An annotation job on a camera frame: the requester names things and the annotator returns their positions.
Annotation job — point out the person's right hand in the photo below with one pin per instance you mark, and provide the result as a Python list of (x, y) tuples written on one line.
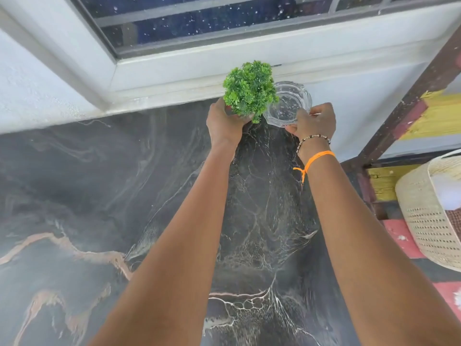
[(315, 124)]

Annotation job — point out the person's left hand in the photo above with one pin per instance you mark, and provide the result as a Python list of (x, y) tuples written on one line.
[(223, 126)]

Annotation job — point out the person's left thumb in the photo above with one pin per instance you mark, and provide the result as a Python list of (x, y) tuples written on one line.
[(239, 119)]

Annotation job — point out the person's right thumb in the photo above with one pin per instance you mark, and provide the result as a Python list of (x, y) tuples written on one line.
[(292, 128)]

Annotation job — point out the clear glass bowl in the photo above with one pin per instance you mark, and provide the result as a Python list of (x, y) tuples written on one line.
[(288, 104)]

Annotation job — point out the green artificial plant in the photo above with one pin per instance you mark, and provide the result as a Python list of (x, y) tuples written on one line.
[(250, 90)]

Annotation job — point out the person's left forearm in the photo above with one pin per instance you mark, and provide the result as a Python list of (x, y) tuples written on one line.
[(173, 255)]

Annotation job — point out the person's right forearm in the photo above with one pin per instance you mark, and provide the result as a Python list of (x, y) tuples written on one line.
[(374, 248)]

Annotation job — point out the orange thread wristband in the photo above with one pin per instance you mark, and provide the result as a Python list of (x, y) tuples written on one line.
[(312, 160)]

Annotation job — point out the white framed window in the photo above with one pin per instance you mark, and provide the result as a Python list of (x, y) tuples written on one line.
[(230, 28)]

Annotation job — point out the cream woven basket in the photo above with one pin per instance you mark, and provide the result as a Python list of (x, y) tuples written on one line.
[(430, 212)]

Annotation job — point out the dark brown wooden post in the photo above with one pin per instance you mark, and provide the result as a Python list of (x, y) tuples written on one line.
[(407, 100)]

